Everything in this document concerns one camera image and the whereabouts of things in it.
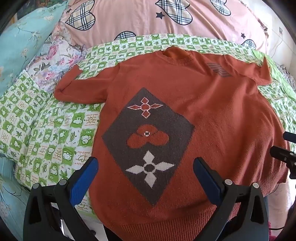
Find light blue floral pillow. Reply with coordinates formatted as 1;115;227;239
0;0;70;210

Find floral print pillow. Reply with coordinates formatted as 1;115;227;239
25;29;89;93

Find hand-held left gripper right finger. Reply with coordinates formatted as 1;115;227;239
193;157;270;241

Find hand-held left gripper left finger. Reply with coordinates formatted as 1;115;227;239
23;157;107;241

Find white power cable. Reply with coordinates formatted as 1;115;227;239
269;31;283;58

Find green checked printed blanket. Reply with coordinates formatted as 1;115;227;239
0;34;296;215

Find orange knit sweater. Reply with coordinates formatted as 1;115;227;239
55;46;291;241

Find pink heart print quilt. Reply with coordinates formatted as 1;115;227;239
58;0;270;55

